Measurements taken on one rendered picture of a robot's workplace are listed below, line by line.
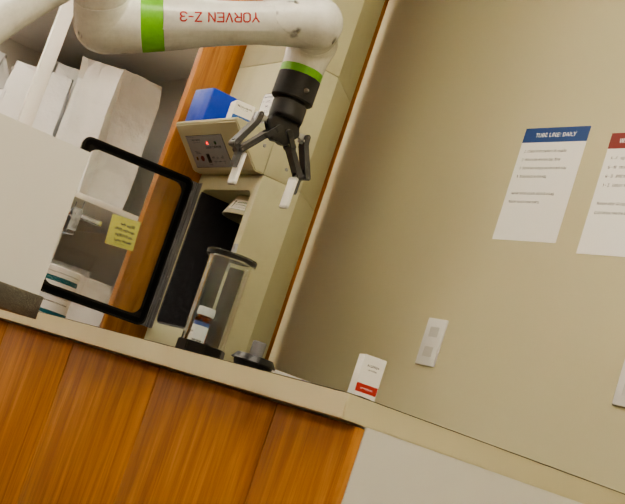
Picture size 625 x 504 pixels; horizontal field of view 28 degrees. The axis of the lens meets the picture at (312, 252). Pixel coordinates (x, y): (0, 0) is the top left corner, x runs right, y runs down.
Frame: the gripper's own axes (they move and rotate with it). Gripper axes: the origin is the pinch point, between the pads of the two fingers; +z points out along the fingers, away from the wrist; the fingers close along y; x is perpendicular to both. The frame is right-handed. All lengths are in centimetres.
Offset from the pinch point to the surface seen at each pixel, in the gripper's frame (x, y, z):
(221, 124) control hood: -36.0, -3.7, -18.0
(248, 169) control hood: -31.0, -12.0, -9.9
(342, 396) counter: 74, 15, 38
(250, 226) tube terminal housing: -28.2, -16.1, 2.9
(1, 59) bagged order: -217, 1, -47
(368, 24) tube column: -36, -33, -59
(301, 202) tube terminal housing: -31.5, -29.0, -8.2
